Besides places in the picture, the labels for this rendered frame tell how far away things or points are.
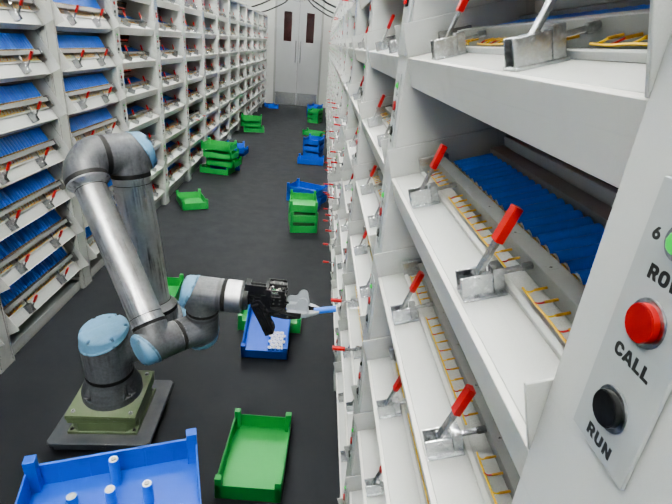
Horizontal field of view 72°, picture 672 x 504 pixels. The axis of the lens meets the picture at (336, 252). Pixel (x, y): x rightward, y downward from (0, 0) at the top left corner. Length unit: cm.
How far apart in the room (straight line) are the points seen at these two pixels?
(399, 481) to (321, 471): 92
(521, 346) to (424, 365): 30
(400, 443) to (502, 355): 48
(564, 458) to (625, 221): 12
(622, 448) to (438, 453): 34
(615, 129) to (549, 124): 7
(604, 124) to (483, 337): 20
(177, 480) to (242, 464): 67
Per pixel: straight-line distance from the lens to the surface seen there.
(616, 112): 26
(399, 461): 82
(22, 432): 200
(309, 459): 173
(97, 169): 145
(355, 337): 142
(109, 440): 178
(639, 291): 22
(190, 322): 137
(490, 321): 42
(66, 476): 111
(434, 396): 63
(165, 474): 108
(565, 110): 31
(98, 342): 162
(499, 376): 36
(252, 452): 174
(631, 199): 24
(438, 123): 84
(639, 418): 23
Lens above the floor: 129
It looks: 24 degrees down
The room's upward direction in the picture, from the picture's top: 5 degrees clockwise
